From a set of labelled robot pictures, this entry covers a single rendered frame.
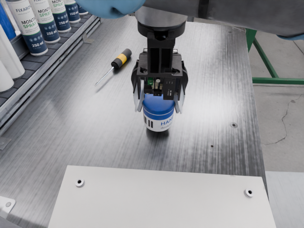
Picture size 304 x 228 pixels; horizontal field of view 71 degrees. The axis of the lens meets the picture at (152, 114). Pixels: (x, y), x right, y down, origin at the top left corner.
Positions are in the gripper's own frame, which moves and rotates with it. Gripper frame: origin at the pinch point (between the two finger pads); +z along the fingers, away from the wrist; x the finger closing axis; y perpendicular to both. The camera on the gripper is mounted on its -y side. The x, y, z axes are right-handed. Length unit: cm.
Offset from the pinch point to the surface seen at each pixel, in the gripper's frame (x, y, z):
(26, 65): -38.3, -16.4, 1.8
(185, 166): 6.0, 10.8, 6.9
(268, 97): 93, -103, 89
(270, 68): 91, -118, 70
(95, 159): -13.2, 9.9, 6.9
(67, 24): -32.2, -37.1, -0.9
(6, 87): -37.7, -5.5, 0.6
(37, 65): -35.0, -16.5, 1.8
